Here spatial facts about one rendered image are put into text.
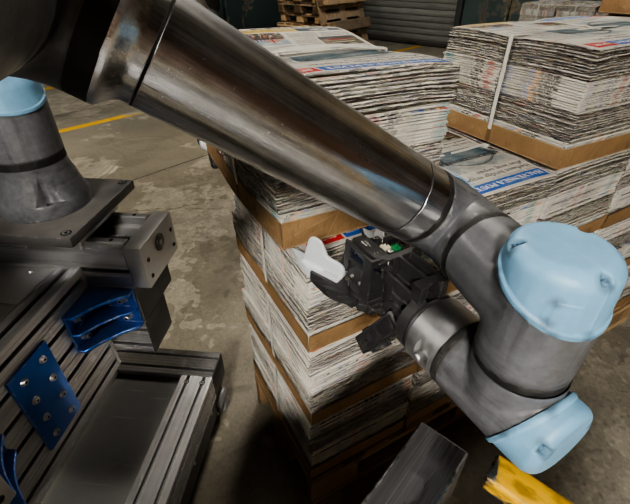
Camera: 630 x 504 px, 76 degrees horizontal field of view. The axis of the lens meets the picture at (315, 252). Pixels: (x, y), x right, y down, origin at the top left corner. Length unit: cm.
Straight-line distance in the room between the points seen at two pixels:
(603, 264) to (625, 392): 149
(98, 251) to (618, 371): 168
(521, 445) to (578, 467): 115
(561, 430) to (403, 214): 19
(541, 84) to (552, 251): 70
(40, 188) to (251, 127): 59
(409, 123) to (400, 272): 25
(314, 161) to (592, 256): 19
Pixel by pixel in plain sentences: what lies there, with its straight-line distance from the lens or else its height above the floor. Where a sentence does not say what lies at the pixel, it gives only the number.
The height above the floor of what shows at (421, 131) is 98.
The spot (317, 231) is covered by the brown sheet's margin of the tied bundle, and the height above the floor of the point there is 86.
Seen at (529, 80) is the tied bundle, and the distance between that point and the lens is 100.
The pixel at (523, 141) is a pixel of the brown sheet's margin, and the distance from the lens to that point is 101.
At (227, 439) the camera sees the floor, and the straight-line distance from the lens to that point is 138.
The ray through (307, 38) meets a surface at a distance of 81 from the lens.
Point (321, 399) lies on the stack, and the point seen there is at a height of 45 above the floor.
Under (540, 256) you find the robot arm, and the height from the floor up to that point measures 102.
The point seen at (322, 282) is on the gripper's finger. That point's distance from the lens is 51.
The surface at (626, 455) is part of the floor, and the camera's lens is 162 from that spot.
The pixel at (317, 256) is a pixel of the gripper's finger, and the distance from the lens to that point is 51.
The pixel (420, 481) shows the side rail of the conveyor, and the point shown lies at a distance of 43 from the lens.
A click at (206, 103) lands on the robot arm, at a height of 111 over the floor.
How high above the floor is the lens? 118
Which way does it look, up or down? 35 degrees down
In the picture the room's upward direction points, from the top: straight up
